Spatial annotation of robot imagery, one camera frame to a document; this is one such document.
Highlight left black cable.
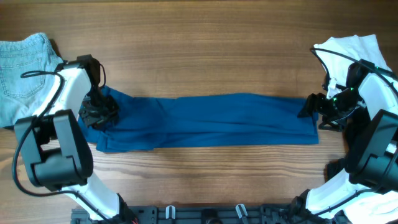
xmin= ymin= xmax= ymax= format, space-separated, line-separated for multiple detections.
xmin=11 ymin=63 xmax=109 ymax=224

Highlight black garment at right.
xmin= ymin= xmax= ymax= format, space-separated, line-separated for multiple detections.
xmin=324 ymin=108 xmax=371 ymax=182

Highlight blue t-shirt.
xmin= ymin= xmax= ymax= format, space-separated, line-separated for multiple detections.
xmin=78 ymin=87 xmax=319 ymax=152

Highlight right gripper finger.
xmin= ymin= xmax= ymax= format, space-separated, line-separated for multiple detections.
xmin=318 ymin=120 xmax=342 ymax=131
xmin=297 ymin=101 xmax=316 ymax=118

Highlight light blue denim shorts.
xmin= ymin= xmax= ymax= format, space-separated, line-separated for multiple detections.
xmin=1 ymin=33 xmax=63 ymax=128

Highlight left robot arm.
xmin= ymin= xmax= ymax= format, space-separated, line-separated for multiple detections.
xmin=12 ymin=55 xmax=138 ymax=223

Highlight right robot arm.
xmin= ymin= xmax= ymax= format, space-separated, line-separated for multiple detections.
xmin=289 ymin=60 xmax=397 ymax=223

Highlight white garment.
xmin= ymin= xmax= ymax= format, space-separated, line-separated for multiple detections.
xmin=312 ymin=34 xmax=398 ymax=224

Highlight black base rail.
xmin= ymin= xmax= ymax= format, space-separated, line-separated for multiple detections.
xmin=70 ymin=203 xmax=299 ymax=224

